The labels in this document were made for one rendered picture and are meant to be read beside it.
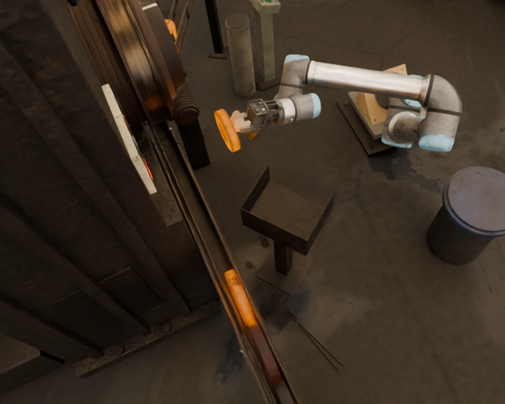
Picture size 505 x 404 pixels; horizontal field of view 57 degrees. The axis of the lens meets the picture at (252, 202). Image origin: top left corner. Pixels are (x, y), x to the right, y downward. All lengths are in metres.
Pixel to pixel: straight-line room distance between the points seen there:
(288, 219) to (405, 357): 0.87
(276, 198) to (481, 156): 1.35
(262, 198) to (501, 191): 0.98
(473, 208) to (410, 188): 0.56
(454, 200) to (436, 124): 0.40
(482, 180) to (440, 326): 0.67
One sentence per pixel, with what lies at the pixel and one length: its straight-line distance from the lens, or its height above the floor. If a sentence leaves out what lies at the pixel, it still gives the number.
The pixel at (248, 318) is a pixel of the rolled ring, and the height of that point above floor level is 0.71.
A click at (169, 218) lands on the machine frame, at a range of 1.49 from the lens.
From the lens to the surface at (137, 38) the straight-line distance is 1.37.
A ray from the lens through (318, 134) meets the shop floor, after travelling 2.69.
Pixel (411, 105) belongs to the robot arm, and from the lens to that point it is 2.37.
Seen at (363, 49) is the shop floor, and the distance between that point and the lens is 3.14.
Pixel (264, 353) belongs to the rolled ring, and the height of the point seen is 0.75.
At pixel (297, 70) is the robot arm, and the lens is 1.86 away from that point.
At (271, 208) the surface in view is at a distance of 1.76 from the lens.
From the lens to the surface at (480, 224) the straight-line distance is 2.06.
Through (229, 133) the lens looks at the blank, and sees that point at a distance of 1.61.
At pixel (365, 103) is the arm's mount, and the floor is 0.20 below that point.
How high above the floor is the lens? 2.16
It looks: 62 degrees down
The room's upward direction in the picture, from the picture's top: 9 degrees counter-clockwise
